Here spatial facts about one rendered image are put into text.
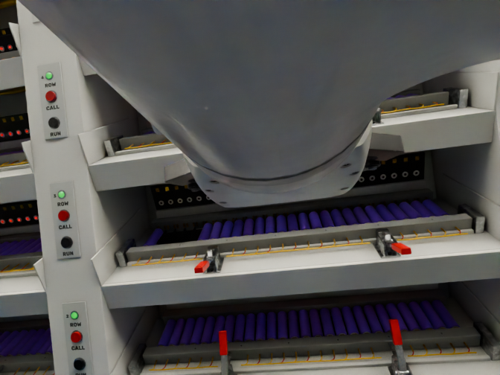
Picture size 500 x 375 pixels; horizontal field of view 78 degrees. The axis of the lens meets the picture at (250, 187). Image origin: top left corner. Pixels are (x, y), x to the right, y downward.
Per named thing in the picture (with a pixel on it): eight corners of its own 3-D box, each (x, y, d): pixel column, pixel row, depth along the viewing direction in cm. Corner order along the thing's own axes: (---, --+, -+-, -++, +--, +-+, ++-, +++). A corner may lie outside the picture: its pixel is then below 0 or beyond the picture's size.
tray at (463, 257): (510, 277, 44) (519, 216, 40) (109, 309, 50) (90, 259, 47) (437, 216, 62) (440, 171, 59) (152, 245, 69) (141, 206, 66)
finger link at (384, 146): (292, 150, 18) (289, 175, 24) (425, 135, 18) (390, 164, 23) (290, 132, 19) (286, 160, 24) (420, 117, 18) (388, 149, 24)
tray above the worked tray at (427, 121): (492, 142, 44) (504, 36, 39) (96, 191, 51) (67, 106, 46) (425, 121, 63) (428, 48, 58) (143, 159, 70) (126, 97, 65)
